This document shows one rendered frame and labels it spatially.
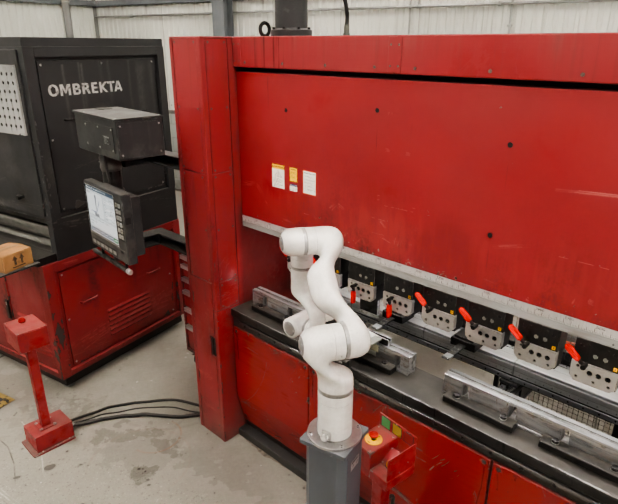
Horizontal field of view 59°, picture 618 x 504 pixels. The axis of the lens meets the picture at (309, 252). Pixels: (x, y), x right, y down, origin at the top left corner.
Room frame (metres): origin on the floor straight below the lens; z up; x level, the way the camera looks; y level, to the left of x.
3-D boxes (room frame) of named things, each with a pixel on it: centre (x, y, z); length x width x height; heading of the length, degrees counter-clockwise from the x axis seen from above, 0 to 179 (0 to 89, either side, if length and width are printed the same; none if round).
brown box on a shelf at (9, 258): (3.10, 1.87, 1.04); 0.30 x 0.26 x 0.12; 58
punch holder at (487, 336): (1.88, -0.70, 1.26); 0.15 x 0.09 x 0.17; 47
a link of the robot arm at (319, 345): (1.54, -0.06, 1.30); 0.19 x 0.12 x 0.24; 105
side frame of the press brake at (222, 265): (3.07, 0.31, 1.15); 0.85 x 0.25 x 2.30; 137
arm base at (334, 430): (1.54, -0.09, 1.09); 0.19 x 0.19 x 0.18
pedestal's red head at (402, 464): (1.75, -0.30, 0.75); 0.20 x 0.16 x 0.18; 38
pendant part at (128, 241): (2.68, 1.00, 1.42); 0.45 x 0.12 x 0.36; 43
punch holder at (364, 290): (2.29, -0.26, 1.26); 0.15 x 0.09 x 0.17; 47
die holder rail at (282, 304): (2.65, 0.12, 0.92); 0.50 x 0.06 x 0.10; 47
